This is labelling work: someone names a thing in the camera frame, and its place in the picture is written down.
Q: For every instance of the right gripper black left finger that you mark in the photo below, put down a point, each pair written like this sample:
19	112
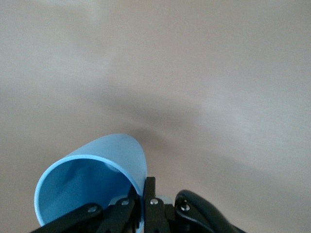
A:
116	216

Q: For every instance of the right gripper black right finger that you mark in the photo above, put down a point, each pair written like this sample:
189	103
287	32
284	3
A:
154	213

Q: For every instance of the blue plastic cup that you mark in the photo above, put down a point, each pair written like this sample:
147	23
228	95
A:
97	174

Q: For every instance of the brown table cover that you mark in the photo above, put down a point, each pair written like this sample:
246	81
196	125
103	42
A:
155	72

